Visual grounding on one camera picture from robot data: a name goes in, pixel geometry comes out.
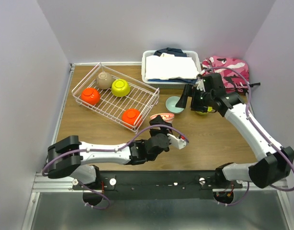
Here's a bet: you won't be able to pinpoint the white folded cloth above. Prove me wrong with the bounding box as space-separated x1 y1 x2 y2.
145 55 199 81

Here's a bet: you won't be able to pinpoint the lime green bowl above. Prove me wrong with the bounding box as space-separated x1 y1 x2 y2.
196 107 213 115
111 79 130 97

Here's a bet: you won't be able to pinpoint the white plastic laundry basket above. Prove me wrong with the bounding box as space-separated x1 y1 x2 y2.
141 50 202 89

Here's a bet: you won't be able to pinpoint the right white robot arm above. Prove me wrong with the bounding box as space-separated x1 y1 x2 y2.
176 73 294 188

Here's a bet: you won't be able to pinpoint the orange bowl front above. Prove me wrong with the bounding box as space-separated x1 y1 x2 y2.
122 108 143 128

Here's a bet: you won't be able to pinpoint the white wire dish rack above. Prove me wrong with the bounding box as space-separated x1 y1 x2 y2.
71 62 159 133

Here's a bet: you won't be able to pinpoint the aluminium table frame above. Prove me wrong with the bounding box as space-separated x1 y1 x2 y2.
21 61 291 230

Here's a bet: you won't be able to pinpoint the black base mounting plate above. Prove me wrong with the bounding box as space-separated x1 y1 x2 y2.
72 170 243 201

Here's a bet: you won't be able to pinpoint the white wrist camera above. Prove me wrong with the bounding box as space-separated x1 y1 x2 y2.
167 134 187 150
196 74 205 92

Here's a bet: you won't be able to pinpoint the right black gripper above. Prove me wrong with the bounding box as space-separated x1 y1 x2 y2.
175 83 214 113

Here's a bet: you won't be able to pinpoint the pink camouflage garment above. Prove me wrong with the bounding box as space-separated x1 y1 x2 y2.
201 56 249 93

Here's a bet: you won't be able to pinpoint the white bowl orange pattern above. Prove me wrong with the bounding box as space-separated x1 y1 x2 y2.
150 113 175 123

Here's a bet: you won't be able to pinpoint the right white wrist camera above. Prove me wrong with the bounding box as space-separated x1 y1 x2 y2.
196 74 205 92

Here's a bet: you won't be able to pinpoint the beige bowl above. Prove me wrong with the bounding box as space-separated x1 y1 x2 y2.
96 71 114 90

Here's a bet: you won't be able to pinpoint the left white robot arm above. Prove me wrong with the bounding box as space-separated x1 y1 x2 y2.
41 115 173 189

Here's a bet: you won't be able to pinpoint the dark blue clothes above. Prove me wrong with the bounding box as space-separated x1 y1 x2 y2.
154 47 187 57

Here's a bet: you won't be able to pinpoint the pale blue bowl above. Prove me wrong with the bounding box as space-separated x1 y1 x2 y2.
165 96 184 114

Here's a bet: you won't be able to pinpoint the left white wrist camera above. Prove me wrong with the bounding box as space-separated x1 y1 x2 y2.
167 134 187 150

